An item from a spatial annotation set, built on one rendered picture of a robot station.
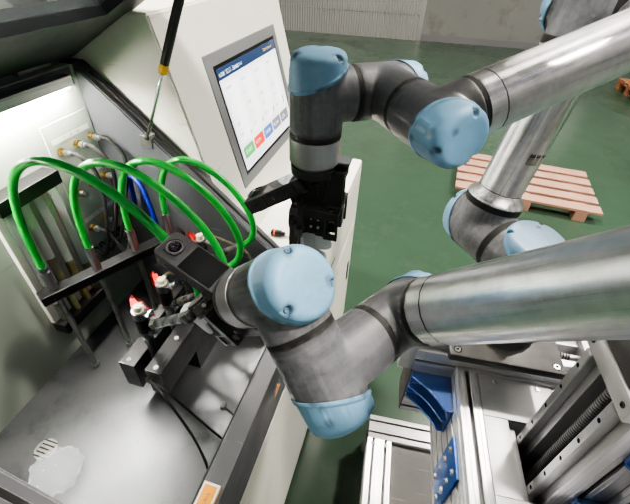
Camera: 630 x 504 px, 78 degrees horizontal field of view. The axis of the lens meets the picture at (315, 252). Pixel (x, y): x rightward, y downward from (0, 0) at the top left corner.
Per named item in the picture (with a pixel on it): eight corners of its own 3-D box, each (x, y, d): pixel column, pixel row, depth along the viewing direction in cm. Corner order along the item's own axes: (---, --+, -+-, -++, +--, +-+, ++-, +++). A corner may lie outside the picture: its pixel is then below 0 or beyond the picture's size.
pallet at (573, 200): (579, 179, 359) (584, 169, 352) (600, 225, 301) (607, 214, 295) (454, 159, 381) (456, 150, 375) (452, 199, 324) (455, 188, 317)
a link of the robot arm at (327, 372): (414, 384, 41) (369, 291, 40) (337, 456, 35) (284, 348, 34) (369, 378, 48) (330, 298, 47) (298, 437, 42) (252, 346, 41)
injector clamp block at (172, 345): (174, 412, 88) (160, 374, 79) (136, 399, 90) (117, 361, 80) (238, 306, 114) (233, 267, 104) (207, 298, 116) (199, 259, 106)
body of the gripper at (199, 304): (222, 347, 57) (253, 348, 47) (179, 308, 55) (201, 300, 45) (255, 309, 61) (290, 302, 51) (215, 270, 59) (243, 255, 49)
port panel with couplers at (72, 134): (101, 251, 97) (52, 130, 77) (89, 248, 97) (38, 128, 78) (133, 222, 106) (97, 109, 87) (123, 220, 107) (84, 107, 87)
